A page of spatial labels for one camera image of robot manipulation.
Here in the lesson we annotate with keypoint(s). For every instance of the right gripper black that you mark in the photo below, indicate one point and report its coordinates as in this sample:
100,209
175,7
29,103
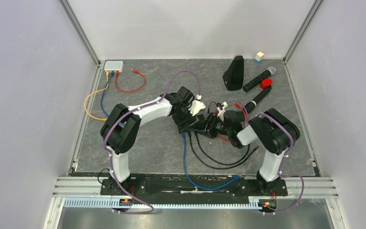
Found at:
212,119

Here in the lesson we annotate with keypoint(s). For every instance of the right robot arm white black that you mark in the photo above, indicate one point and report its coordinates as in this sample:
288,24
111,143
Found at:
276,133

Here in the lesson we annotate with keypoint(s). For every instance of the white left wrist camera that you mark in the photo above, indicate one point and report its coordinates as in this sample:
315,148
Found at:
196,105

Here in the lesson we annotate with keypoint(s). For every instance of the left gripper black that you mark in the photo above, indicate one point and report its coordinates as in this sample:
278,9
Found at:
183,125

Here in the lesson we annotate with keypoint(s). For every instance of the black microphone silver head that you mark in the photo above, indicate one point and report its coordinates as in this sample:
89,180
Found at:
257,80

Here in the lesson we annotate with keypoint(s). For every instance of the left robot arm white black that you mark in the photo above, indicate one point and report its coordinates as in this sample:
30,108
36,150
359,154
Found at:
122,126

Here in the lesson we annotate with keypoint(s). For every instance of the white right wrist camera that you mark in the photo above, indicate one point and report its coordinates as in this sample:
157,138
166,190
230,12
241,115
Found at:
220,110

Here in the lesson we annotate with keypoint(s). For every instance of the red round cap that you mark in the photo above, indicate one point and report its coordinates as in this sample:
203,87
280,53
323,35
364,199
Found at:
266,83

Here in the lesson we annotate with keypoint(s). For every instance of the aluminium frame rail front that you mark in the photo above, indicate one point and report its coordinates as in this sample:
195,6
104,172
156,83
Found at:
84,192

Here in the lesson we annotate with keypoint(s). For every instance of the black microphone lower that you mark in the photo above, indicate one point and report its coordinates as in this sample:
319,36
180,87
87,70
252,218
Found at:
250,106

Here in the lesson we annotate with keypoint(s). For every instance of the white network switch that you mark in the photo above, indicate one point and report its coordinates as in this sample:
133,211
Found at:
113,66

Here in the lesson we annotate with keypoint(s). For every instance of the black network switch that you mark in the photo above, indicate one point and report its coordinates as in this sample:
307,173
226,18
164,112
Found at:
200,125

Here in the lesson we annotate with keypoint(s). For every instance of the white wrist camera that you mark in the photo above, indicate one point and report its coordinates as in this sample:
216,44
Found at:
220,110
196,105

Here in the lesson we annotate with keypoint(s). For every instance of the white blue block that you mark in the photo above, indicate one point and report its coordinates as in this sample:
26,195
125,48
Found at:
259,57

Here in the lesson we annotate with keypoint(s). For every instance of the black wedge shaped stand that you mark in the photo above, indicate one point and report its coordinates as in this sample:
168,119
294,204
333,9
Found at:
233,77

